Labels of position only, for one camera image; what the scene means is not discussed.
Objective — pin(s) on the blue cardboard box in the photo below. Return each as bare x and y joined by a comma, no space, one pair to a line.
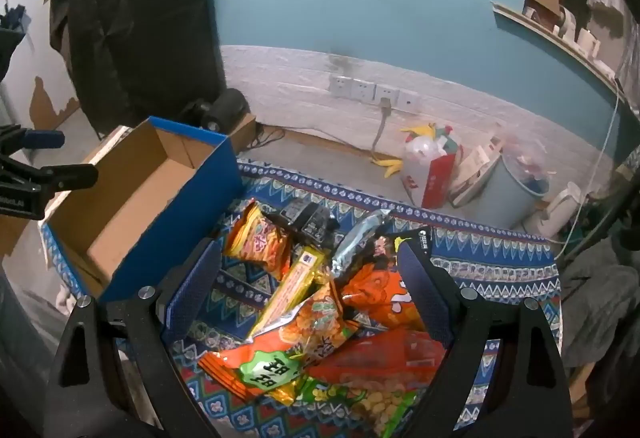
200,183

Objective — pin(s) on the black hanging coat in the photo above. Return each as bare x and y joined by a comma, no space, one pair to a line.
140,17

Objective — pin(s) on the long gold snack packet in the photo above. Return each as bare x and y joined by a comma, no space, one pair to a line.
292,288

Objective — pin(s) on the black snack packet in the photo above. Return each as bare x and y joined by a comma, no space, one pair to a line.
310,220

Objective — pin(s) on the white paper bag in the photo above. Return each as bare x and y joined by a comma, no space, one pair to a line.
475,172

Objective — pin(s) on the white wall shelf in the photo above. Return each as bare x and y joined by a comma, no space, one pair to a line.
550,37

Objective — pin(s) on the small brown cardboard box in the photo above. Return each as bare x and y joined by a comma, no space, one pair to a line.
245,132

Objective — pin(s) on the patterned blue blanket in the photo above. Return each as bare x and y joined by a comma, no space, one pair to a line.
490,268

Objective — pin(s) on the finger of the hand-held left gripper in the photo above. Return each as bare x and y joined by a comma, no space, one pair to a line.
65,177
42,139

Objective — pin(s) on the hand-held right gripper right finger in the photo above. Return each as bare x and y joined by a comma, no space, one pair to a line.
417,288

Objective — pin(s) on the grey cloth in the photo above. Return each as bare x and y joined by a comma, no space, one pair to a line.
600,298

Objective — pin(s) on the red peanut bag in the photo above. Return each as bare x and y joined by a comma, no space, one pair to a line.
380,358

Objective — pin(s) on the white kettle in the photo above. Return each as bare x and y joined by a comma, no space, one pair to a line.
555,213

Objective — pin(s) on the silver snack packet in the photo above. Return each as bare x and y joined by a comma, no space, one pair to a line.
357,240

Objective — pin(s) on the orange octopus snack packet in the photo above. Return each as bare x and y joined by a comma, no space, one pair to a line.
385,298

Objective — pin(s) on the black round device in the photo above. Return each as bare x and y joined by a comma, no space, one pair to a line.
227,110

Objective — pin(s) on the white plastic bag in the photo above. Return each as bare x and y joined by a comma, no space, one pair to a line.
422,150

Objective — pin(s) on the light blue bin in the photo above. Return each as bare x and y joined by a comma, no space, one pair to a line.
520,198

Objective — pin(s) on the small orange snack packet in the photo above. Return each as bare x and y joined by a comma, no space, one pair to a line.
260,240

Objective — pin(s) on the red white carton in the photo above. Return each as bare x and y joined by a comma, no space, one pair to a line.
435,180

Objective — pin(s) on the yellow banana peel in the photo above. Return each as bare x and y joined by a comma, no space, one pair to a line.
389,166
422,130

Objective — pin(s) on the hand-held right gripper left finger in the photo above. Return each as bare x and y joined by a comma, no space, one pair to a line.
197,283

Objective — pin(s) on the orange green label snack packet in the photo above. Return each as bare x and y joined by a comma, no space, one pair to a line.
280,358

